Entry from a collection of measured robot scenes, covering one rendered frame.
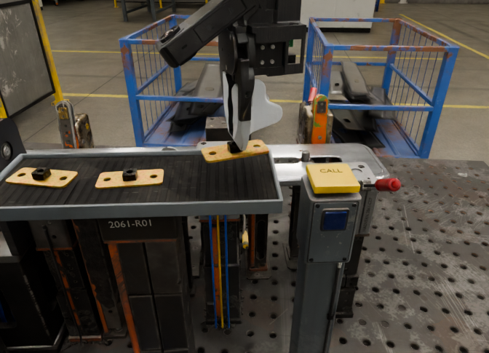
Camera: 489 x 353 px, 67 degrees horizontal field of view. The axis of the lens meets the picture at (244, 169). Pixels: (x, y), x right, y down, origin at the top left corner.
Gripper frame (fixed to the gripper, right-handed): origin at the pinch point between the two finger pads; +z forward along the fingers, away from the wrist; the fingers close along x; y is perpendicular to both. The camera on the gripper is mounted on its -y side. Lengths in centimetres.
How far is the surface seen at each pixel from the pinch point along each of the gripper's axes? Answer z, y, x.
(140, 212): 5.9, -12.9, -4.2
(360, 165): 15.6, 29.1, 12.4
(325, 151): 21.5, 31.5, 29.8
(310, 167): 5.5, 10.5, -1.3
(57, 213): 5.8, -22.1, -1.8
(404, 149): 105, 176, 159
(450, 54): 31, 175, 139
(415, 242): 52, 60, 22
